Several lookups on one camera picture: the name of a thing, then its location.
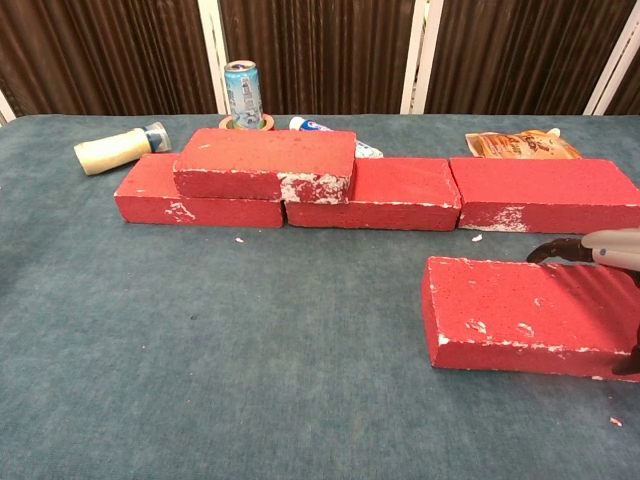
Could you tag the red brick large white scuff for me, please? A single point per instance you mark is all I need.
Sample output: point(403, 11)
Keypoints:
point(260, 155)

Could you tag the small pink crumb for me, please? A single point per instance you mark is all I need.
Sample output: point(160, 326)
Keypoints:
point(616, 421)

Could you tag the blue table cloth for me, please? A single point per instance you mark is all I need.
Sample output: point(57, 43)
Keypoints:
point(300, 375)

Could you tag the orange sauce pouch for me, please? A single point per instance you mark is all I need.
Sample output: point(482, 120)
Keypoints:
point(515, 145)

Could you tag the light blue drink can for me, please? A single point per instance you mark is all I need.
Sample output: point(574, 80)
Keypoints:
point(243, 95)

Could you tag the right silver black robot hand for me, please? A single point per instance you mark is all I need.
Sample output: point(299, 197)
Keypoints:
point(615, 250)

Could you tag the red brick small white scuff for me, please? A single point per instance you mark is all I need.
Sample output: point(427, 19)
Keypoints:
point(150, 200)

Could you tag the brown corrugated screen panel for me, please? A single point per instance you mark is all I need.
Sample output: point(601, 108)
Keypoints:
point(510, 50)
point(100, 50)
point(630, 95)
point(325, 50)

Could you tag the red brick thin chipped edge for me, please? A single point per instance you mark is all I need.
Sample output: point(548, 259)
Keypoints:
point(400, 185)

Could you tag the red brick medium white scuff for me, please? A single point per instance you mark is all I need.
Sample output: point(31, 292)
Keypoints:
point(545, 185)

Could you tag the white screen frame post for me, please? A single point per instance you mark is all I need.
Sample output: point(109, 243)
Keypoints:
point(420, 50)
point(4, 107)
point(214, 50)
point(597, 102)

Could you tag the white blue toothpaste tube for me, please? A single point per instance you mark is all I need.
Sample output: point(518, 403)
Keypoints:
point(305, 124)

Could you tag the red brick white chips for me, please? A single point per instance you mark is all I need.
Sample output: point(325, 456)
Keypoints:
point(500, 305)

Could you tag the red tape roll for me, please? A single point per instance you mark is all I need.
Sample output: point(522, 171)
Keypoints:
point(225, 122)

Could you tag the cream bottle with blue cap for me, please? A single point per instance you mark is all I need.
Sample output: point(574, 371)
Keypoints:
point(110, 150)

